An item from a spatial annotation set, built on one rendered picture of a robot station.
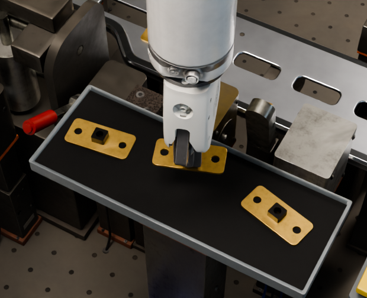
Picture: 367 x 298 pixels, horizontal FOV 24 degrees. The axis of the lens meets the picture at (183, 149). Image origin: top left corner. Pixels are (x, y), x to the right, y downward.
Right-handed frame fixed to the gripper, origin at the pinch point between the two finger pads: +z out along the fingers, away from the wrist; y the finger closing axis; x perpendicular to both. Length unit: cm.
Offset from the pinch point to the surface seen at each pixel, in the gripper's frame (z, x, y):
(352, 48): 53, -24, 66
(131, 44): 22.8, 14.6, 33.7
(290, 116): 22.8, -11.8, 23.6
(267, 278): 6.4, -10.8, -12.1
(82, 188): 6.4, 12.2, -3.9
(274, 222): 6.5, -10.9, -4.7
